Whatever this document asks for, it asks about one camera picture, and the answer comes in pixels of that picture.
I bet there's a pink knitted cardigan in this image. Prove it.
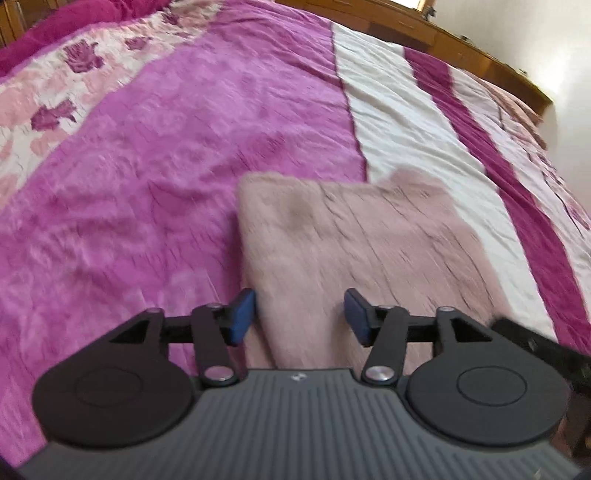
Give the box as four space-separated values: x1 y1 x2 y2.
238 168 511 370

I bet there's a pink purple floral bedspread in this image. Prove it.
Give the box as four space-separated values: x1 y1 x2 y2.
1 1 590 465

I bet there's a window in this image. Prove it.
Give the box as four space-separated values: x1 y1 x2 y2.
394 0 437 13

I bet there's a wooden headboard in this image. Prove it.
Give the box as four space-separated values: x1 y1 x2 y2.
0 0 67 47

